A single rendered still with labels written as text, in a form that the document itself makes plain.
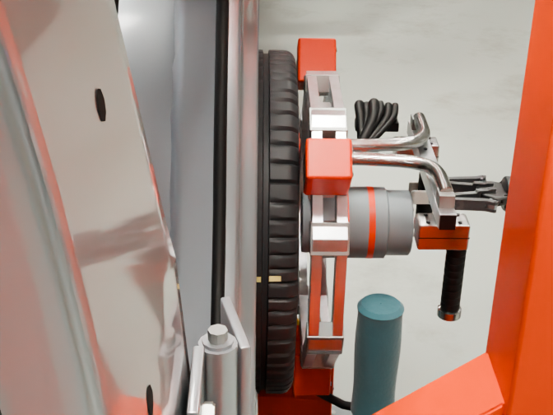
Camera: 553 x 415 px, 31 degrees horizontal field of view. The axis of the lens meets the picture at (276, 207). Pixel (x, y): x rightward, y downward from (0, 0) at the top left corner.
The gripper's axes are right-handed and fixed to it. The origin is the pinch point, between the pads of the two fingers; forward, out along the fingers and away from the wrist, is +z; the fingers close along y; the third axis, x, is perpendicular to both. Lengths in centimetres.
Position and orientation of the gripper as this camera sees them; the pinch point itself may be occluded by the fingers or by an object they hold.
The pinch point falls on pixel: (425, 193)
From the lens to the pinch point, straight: 214.0
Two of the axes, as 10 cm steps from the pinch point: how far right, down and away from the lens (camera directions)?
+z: -10.0, -0.1, -0.2
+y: -0.1, -4.6, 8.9
